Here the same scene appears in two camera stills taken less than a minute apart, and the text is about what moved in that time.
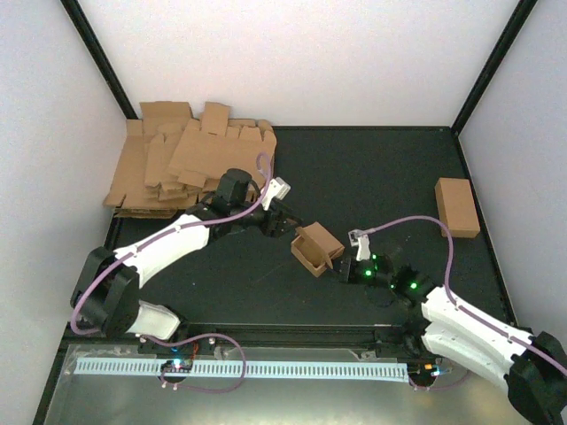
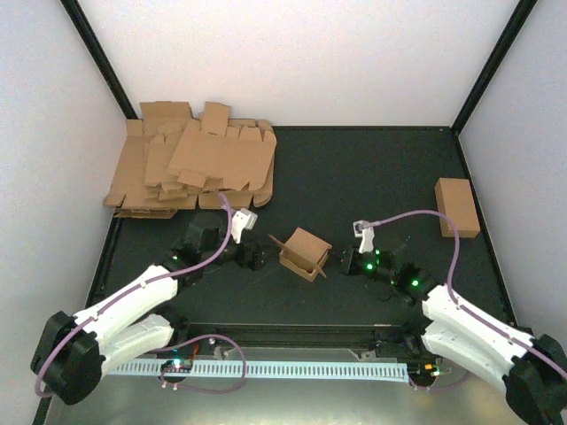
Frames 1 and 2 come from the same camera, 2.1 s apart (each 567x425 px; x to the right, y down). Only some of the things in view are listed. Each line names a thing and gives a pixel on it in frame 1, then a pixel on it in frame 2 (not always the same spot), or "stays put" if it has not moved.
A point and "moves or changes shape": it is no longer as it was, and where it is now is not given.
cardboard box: x=315 y=247 moves or changes shape
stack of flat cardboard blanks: x=171 y=160 stays put
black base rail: x=379 y=336 stays put
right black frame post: x=521 y=12 stays put
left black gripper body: x=267 y=226 → x=244 y=260
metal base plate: x=92 y=398 stays put
